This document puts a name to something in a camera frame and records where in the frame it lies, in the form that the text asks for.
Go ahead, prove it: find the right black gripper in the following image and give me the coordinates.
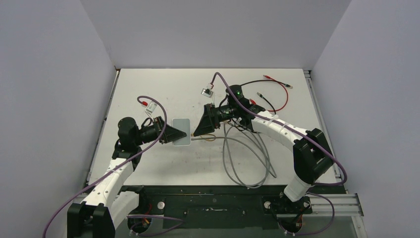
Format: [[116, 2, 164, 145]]
[[193, 104, 237, 137]]

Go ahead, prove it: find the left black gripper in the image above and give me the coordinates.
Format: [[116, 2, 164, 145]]
[[133, 116, 186, 146]]

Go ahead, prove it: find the grey network switch box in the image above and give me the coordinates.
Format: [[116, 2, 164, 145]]
[[172, 118, 191, 146]]

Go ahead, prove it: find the red ethernet cable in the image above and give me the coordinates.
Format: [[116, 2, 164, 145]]
[[249, 74, 289, 113]]

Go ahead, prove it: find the grey ethernet cable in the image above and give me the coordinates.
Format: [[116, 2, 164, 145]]
[[190, 123, 277, 189]]

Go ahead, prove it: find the black ethernet cable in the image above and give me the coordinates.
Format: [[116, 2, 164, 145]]
[[238, 79, 294, 114]]

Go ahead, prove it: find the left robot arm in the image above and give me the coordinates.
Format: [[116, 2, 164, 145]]
[[66, 117, 189, 238]]

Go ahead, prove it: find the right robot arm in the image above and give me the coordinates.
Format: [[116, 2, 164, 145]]
[[193, 85, 334, 212]]

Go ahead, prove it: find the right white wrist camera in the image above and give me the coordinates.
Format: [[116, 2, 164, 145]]
[[201, 84, 213, 98]]

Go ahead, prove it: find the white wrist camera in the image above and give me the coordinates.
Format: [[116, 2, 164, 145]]
[[201, 84, 213, 98], [141, 101, 158, 116]]

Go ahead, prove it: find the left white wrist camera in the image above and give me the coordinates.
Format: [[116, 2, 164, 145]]
[[141, 101, 158, 116]]

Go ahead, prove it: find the aluminium left side rail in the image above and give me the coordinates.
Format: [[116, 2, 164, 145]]
[[85, 69, 121, 185]]

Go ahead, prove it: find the aluminium rail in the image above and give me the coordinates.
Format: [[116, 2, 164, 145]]
[[85, 69, 121, 185], [303, 69, 344, 186], [68, 193, 364, 218]]

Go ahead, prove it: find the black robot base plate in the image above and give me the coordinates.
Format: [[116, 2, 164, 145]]
[[82, 184, 346, 234]]

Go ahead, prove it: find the aluminium right side rail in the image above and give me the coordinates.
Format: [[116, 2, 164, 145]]
[[303, 69, 344, 186]]

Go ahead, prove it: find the aluminium front rail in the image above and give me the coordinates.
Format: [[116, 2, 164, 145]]
[[68, 193, 364, 218]]

